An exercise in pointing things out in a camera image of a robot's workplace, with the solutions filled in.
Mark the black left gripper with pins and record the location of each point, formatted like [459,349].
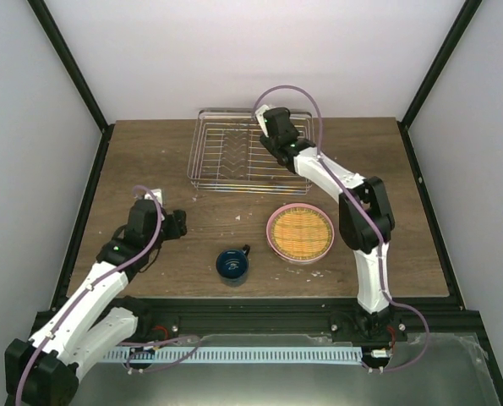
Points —
[178,225]

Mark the dark blue mug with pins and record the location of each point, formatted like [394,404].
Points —
[232,266]

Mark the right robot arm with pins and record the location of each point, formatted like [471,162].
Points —
[365,216]

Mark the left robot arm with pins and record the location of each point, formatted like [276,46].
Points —
[47,368]

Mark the pink plate with woven pattern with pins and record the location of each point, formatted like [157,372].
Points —
[300,233]

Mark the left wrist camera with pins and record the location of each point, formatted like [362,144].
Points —
[159,194]

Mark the metal wire dish rack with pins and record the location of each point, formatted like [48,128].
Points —
[227,156]

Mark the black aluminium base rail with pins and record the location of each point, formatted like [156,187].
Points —
[339,319]

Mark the light blue slotted cable duct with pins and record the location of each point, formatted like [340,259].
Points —
[240,355]

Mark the left black frame post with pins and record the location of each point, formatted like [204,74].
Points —
[60,46]

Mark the black frame post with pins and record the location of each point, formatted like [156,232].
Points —
[60,46]
[459,26]

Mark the right black frame post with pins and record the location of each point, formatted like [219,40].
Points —
[459,26]

